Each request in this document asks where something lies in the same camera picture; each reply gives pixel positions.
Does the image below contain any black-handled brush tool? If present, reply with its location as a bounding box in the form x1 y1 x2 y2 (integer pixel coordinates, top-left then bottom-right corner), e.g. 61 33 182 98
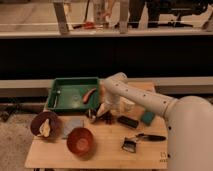
122 133 166 153

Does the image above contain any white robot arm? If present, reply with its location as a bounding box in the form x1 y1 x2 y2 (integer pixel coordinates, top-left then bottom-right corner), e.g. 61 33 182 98
98 72 213 171

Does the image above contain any green plastic tray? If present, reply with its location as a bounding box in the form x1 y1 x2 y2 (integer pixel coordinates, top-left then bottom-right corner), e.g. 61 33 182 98
46 77 99 113

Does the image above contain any dark purple grapes bunch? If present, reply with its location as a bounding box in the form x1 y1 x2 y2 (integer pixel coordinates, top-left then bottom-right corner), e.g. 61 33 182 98
101 112 114 124

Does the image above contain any white paper cup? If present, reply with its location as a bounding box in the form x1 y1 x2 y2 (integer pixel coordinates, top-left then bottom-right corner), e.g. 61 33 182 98
120 97 135 114

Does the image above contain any yellow banana peel toy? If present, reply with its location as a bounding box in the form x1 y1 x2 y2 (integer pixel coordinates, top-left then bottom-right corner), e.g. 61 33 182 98
39 119 50 137

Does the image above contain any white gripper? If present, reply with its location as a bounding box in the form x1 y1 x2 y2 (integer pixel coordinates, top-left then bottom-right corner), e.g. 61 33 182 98
97 92 120 117

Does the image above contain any black rectangular block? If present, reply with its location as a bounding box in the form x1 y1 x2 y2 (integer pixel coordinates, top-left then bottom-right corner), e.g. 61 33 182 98
117 116 139 128

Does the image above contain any dark brown bowl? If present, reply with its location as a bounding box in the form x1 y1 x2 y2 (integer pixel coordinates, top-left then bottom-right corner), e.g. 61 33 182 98
30 111 61 139

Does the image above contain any grey cloth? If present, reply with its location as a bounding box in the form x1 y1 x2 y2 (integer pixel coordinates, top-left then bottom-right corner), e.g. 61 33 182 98
62 119 84 139

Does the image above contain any teal green sponge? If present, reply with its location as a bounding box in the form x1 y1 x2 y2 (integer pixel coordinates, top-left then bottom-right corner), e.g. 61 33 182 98
140 111 155 125

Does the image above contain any metal spoon in tray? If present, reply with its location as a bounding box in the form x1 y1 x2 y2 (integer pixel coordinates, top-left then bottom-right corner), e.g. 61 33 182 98
53 90 61 108

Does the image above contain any orange-brown bowl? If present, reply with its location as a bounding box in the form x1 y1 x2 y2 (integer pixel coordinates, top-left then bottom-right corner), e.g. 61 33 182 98
67 127 94 156

